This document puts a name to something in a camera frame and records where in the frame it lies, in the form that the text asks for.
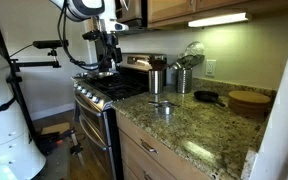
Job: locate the white door panel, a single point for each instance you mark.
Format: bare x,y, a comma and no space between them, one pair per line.
280,116

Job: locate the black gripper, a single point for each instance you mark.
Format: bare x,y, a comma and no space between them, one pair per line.
109,50

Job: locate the white wall outlet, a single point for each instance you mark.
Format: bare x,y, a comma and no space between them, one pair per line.
211,67

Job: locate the stainless steel gas range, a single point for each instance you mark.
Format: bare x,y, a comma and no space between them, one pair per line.
94,126

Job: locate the round wooden board stack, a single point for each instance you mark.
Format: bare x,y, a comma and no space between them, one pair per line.
249,97

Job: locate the silver frying pan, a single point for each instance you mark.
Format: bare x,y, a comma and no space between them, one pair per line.
97,74

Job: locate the black cast iron skillet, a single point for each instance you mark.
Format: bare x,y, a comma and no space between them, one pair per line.
205,96

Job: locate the wooden lower cabinet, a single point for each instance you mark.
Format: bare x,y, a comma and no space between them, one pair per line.
134,133

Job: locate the black orange bar clamp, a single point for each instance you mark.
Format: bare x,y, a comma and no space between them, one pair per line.
50,138

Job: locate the wooden upper cabinets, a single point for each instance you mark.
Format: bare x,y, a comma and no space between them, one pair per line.
170,8

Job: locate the black stereo camera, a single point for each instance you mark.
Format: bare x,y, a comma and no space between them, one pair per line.
50,44

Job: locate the large silver measuring cup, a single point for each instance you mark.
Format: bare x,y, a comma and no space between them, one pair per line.
166,111

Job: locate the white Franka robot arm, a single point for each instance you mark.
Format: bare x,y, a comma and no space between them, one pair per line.
7,133

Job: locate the black stand pole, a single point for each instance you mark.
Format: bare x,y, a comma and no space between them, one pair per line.
17,96

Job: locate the under-cabinet light bar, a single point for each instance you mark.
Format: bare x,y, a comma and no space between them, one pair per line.
217,19

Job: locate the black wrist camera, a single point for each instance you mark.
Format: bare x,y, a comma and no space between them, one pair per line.
90,35

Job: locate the light wooden board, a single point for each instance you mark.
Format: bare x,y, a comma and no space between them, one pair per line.
55,128

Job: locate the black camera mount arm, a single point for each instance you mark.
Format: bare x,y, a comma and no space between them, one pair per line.
34,64

